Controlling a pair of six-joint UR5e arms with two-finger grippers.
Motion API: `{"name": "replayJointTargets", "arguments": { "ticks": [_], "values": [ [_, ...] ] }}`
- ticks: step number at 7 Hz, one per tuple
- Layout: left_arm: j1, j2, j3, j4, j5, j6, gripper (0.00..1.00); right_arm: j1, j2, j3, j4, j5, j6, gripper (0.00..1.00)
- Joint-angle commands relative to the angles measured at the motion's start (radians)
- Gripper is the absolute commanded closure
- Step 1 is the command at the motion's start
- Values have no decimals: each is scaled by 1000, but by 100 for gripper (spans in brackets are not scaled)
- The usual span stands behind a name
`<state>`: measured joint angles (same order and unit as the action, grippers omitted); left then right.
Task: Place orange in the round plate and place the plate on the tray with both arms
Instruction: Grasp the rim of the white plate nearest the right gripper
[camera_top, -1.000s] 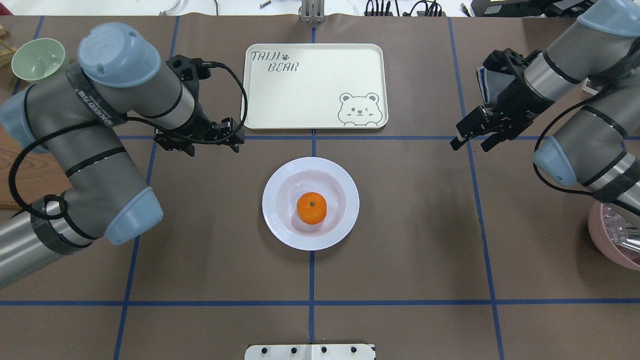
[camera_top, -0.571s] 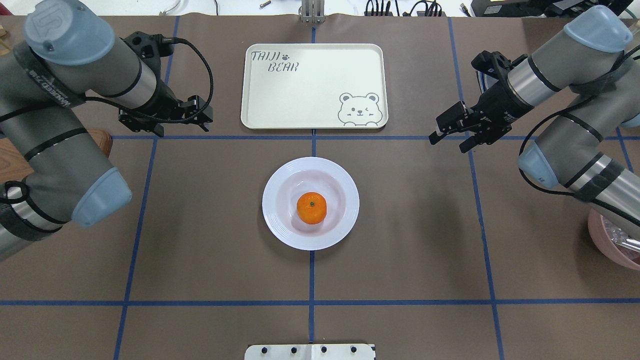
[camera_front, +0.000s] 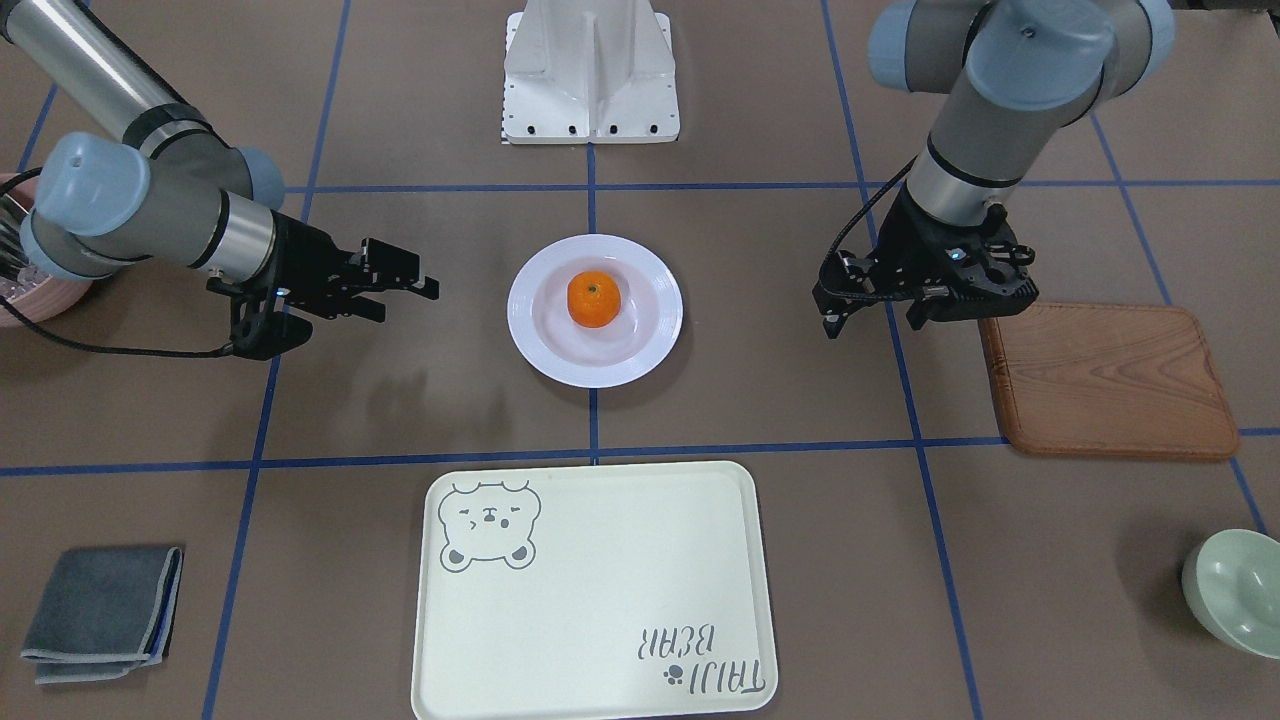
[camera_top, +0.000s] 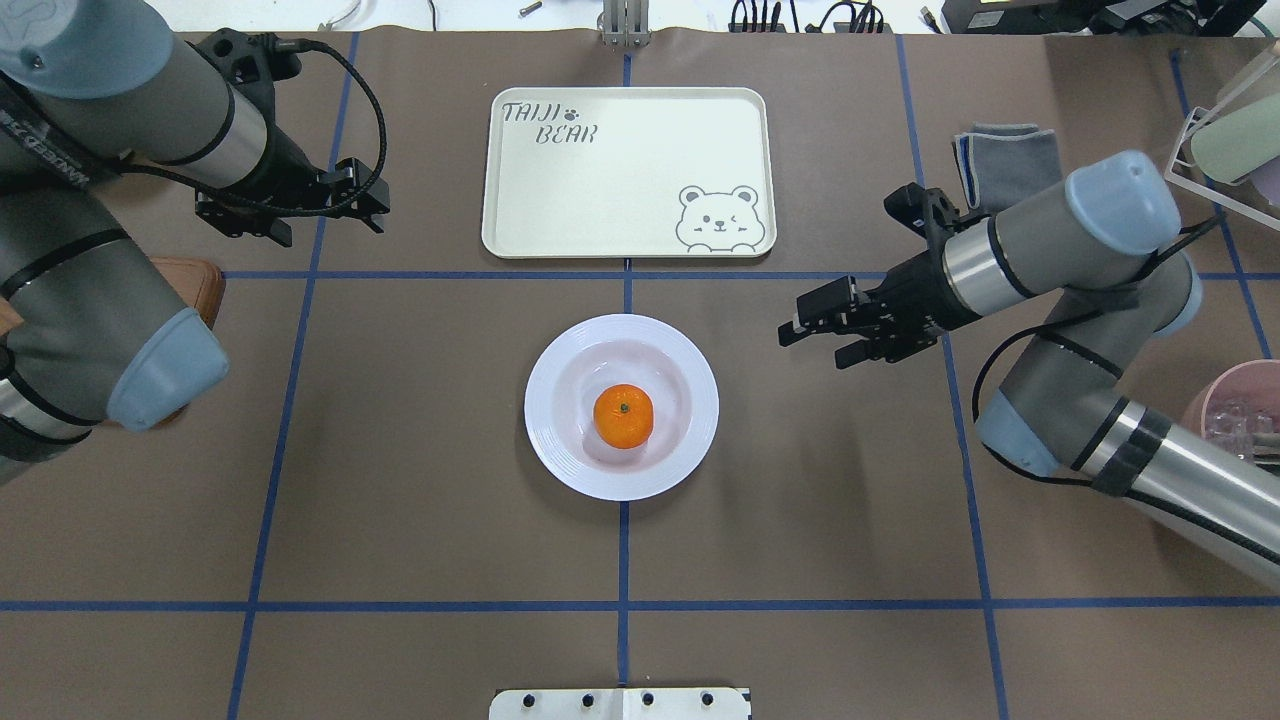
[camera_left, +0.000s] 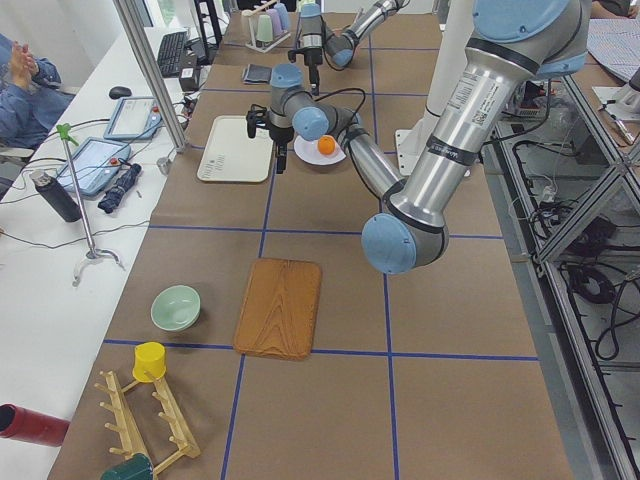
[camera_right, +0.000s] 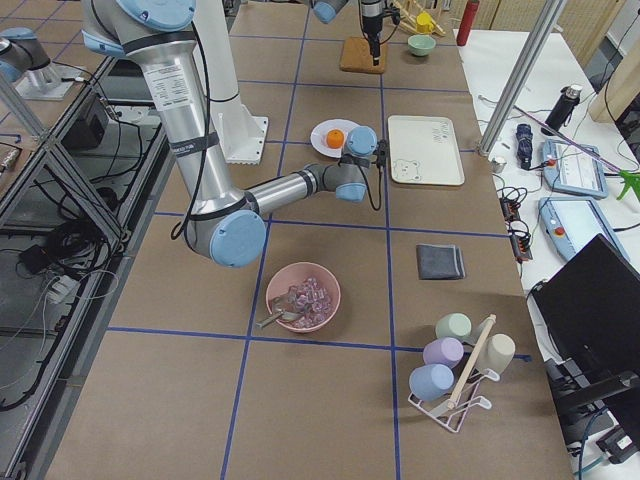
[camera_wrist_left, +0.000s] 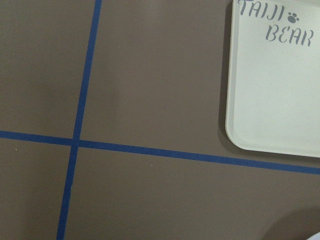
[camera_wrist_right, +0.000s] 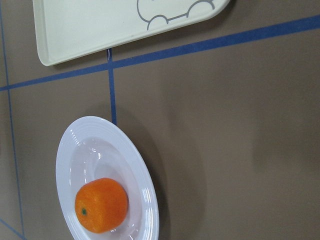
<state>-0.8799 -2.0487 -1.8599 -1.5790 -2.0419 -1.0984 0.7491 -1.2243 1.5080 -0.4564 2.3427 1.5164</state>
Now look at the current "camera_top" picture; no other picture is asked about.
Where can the pink bowl with ice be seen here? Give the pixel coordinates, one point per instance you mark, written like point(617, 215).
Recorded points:
point(1239, 412)

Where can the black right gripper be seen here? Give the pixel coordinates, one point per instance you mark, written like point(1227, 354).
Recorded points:
point(918, 291)

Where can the aluminium frame post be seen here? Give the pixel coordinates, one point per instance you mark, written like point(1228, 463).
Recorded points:
point(625, 23)

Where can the wooden tray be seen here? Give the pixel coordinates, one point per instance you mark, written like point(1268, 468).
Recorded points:
point(199, 282)

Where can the cream bear tray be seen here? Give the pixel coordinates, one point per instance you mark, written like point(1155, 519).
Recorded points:
point(628, 172)

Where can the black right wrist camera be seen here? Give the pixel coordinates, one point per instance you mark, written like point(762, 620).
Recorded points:
point(927, 212)

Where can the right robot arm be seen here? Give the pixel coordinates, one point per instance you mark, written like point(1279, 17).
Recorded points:
point(1106, 238)

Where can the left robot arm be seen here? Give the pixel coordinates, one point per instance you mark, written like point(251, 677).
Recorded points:
point(94, 91)

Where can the orange mandarin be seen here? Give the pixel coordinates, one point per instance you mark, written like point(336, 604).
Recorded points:
point(623, 416)

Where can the purple cup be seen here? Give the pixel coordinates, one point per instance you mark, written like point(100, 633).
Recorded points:
point(1266, 181)

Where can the grey folded cloth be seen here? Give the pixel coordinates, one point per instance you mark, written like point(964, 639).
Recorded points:
point(1001, 165)

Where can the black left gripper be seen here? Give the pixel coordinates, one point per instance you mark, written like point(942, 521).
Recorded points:
point(284, 166)

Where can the green cup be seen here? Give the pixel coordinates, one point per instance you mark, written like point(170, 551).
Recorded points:
point(1229, 148)

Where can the white mounting plate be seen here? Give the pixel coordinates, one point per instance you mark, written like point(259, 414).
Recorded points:
point(623, 703)

